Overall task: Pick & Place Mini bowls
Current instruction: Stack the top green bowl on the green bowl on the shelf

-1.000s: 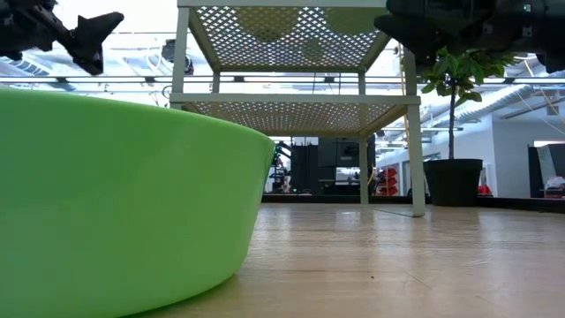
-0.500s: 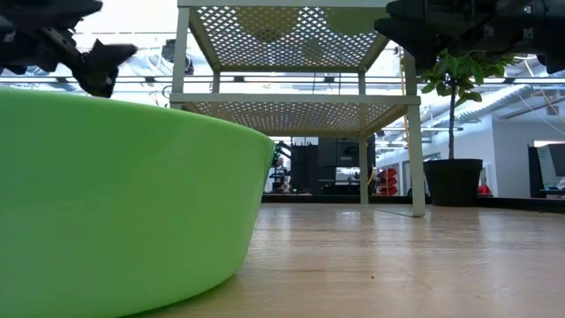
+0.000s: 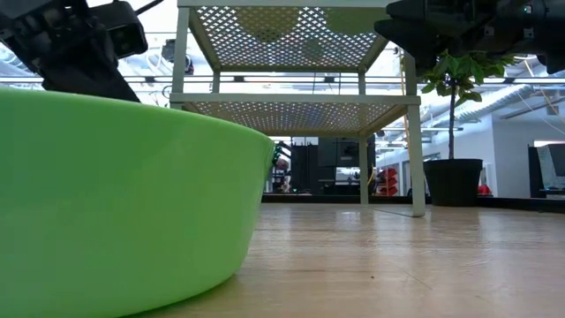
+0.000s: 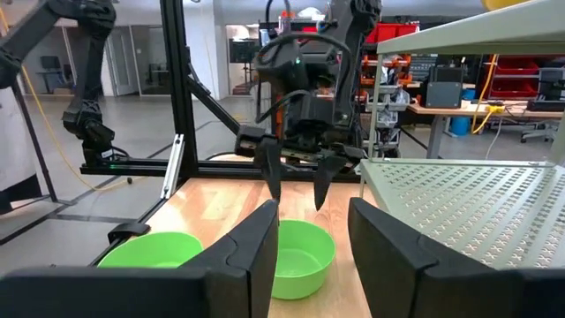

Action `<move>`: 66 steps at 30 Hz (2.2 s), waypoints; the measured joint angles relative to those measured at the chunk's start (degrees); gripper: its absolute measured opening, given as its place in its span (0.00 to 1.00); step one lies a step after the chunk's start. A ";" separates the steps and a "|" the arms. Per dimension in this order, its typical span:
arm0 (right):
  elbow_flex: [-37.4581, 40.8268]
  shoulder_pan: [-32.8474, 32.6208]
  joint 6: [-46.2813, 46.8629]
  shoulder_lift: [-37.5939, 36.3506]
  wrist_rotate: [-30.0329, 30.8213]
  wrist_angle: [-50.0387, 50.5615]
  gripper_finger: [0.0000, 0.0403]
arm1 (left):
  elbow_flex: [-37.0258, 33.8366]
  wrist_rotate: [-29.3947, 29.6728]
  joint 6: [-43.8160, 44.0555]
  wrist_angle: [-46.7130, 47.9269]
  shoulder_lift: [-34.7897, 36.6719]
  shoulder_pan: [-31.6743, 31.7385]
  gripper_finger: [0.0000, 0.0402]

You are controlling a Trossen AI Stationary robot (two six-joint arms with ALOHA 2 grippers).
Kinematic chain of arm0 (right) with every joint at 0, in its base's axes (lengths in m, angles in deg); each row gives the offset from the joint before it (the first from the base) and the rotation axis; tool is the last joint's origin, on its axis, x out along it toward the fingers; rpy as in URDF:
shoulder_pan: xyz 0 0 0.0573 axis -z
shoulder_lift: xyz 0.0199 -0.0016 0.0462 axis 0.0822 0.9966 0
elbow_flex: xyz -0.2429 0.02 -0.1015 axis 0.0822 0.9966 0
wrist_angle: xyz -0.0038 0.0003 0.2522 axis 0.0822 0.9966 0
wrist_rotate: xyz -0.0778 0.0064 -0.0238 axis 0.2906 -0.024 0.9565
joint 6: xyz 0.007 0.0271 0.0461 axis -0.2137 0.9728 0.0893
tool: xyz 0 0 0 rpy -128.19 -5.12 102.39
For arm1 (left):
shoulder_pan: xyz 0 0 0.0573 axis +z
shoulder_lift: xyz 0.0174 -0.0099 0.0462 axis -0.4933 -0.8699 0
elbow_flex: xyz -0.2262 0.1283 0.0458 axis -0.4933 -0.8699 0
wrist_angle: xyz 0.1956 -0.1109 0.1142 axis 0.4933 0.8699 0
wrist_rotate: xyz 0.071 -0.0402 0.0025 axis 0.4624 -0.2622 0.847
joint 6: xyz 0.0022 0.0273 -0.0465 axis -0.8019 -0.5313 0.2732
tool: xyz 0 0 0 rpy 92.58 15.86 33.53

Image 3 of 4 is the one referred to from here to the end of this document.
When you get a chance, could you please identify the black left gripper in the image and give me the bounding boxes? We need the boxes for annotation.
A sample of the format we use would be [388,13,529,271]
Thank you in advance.
[0,0,141,103]

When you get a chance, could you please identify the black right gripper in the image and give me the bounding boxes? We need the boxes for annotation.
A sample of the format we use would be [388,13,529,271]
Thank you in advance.
[373,0,538,75]

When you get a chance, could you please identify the green plastic mini bowl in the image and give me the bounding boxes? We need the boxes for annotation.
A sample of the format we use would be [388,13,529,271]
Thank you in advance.
[0,86,277,318]

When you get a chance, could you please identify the small round dark object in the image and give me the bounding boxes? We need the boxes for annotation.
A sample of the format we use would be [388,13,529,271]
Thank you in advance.
[302,37,328,61]

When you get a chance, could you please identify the black equipment cabinet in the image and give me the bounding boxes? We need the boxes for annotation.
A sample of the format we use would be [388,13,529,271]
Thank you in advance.
[290,135,377,196]

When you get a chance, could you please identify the pale green metal shelf rack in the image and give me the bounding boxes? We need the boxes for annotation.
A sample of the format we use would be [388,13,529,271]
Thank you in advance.
[169,0,427,218]

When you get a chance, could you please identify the red storage bins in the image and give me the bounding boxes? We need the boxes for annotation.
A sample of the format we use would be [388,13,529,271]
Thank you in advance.
[376,166,400,197]

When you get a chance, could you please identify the green tree in black pot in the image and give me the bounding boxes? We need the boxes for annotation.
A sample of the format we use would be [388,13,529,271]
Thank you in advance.
[418,47,517,208]

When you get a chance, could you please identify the black background robot arms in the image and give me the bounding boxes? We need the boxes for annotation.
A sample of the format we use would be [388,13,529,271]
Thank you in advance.
[268,140,293,194]

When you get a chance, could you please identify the person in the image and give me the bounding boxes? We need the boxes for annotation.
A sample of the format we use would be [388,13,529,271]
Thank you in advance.
[274,156,292,193]

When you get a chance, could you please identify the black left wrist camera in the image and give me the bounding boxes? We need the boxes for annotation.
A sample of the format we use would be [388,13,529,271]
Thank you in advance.
[90,0,149,61]

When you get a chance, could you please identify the black hanging camera device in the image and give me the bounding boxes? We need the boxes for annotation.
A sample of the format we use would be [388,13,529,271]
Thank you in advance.
[161,38,195,76]

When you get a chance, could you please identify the black camera cable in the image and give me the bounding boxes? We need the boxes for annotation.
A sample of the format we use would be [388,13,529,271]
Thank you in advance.
[133,0,165,16]

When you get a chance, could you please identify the silver ventilation duct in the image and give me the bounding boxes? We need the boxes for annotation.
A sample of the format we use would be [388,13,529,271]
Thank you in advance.
[418,83,542,129]

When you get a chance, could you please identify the grey overhead rail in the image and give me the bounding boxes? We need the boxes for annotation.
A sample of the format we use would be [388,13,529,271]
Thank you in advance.
[132,74,565,86]

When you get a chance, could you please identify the black aluminium table frame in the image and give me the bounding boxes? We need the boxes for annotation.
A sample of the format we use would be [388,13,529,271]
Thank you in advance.
[260,193,565,215]

